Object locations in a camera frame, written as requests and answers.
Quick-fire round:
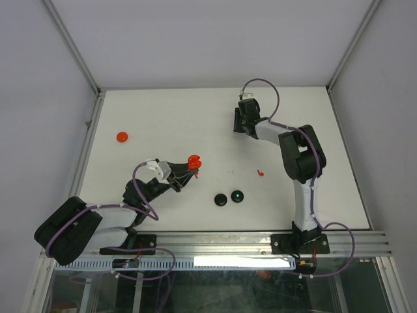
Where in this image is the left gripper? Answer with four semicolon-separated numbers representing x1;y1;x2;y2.
141;162;197;205

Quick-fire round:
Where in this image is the red case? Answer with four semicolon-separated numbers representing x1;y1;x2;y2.
188;155;202;170
116;132;128;143

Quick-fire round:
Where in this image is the black case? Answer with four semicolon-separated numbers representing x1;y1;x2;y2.
231;190;244;203
214;193;227;207

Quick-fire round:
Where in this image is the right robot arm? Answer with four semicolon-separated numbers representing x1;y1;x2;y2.
233;98;326;256

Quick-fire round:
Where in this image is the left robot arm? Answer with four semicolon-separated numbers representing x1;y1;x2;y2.
34;155;202;265

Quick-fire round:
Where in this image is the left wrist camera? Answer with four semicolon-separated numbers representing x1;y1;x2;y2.
145;159;172;184

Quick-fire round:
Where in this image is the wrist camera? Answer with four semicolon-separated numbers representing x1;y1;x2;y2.
145;159;172;184
239;93;254;100

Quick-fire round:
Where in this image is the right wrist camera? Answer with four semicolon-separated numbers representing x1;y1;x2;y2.
239;93;254;100

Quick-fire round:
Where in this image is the aluminium mounting rail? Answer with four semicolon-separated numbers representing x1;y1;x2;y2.
40;230;390;258

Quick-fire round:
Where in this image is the slotted cable duct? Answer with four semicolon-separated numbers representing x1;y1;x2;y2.
55;256;296;272

